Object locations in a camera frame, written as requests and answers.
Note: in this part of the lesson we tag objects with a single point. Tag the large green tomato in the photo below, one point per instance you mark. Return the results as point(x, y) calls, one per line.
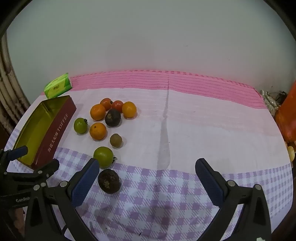
point(103, 156)

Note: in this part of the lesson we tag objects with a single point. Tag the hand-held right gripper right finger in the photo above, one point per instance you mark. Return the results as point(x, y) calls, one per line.
point(209, 183)

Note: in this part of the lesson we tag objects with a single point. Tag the dark brown wrinkled fruit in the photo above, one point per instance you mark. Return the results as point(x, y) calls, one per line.
point(109, 180)

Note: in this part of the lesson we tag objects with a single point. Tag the green tissue pack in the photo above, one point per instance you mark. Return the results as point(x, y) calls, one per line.
point(57, 87)

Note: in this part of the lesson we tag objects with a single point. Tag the orange mandarin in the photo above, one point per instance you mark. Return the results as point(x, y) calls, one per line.
point(97, 112)
point(98, 131)

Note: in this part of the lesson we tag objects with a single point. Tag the small green tomato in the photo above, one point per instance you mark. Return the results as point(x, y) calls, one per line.
point(80, 125)

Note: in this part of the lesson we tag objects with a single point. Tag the dark red tin box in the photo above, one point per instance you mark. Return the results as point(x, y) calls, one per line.
point(55, 134)

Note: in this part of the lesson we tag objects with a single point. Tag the yellow-orange orange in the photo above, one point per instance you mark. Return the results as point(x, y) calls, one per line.
point(129, 109)

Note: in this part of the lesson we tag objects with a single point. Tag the yellow round fruit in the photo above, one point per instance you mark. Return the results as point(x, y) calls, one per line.
point(291, 151)

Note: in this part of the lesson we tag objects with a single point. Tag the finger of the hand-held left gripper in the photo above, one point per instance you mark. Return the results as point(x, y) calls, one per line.
point(19, 151)
point(46, 168)

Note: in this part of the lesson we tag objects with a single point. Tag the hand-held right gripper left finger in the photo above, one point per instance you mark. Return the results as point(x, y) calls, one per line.
point(84, 183)

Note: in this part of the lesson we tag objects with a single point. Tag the orange red plastic object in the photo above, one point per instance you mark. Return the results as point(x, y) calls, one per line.
point(288, 115)

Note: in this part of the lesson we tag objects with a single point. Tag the pale patterned clutter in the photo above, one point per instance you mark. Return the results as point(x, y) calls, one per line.
point(269, 102)

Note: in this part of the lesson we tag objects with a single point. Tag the beige wall pipes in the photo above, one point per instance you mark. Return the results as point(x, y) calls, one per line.
point(8, 81)

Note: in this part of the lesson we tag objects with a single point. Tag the small brown-green fruit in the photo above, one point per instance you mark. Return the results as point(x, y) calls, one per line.
point(115, 140)

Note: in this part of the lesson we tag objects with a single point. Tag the red tomato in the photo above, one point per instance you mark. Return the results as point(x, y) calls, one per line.
point(117, 106)
point(106, 103)

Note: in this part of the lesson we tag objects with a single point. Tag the pink purple checkered tablecloth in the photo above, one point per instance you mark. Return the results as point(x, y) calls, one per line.
point(185, 139)

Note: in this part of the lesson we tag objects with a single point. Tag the dark purple smooth fruit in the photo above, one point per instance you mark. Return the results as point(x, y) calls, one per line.
point(112, 117)

